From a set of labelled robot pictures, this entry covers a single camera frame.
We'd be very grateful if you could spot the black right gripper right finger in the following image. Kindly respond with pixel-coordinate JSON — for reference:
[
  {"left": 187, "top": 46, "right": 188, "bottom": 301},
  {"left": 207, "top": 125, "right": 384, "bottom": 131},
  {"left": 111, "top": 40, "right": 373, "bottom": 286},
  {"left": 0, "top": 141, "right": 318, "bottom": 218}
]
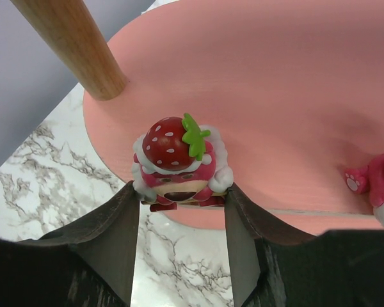
[{"left": 225, "top": 187, "right": 384, "bottom": 306}]

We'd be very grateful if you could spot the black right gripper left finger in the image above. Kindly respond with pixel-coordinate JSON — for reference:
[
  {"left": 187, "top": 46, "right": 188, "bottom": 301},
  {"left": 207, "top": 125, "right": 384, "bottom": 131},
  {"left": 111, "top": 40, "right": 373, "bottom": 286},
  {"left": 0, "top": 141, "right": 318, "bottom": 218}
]
[{"left": 0, "top": 183, "right": 140, "bottom": 306}]

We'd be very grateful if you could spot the red white bow toy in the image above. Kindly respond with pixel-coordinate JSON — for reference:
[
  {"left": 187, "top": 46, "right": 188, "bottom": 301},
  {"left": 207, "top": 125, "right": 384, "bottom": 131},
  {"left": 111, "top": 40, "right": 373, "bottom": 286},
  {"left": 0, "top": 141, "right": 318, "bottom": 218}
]
[{"left": 131, "top": 113, "right": 234, "bottom": 212}]

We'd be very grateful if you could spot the pink strawberry bear toy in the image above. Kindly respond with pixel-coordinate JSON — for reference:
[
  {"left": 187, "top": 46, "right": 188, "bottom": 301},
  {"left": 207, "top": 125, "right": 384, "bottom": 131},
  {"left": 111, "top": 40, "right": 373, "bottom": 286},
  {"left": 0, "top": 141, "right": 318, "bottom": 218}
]
[{"left": 344, "top": 153, "right": 384, "bottom": 226}]

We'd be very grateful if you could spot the pink three-tier shelf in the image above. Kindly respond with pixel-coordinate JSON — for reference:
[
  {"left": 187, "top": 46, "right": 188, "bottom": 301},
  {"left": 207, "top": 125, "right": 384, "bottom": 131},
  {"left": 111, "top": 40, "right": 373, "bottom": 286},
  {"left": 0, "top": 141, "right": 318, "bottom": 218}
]
[{"left": 14, "top": 1, "right": 384, "bottom": 233}]

